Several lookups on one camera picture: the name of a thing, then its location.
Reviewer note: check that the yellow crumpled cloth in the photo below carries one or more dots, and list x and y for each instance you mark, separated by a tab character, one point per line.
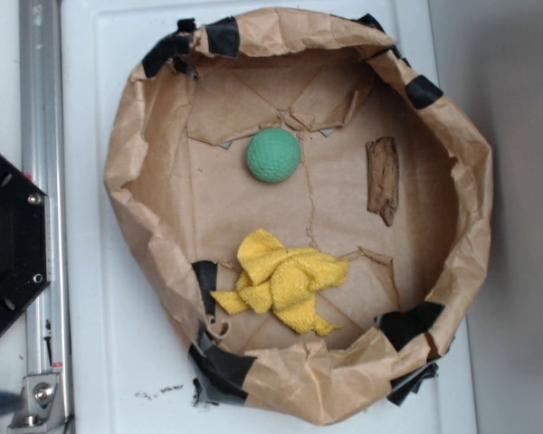
283	281

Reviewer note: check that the brown paper bin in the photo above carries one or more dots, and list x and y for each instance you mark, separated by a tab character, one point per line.
185	200

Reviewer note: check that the green dimpled ball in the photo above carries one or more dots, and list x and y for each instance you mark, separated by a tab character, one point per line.
273	155

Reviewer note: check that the brown wood bark piece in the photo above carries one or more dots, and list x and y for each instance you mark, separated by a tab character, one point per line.
383	178

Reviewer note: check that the white tray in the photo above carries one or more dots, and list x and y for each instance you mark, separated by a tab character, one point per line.
130	372

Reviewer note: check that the metal corner bracket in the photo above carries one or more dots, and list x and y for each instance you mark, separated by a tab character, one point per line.
43	409

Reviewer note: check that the aluminium extrusion rail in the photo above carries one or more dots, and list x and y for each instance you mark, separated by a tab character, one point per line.
48	336

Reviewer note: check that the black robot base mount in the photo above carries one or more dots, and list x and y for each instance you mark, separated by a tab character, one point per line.
24	270

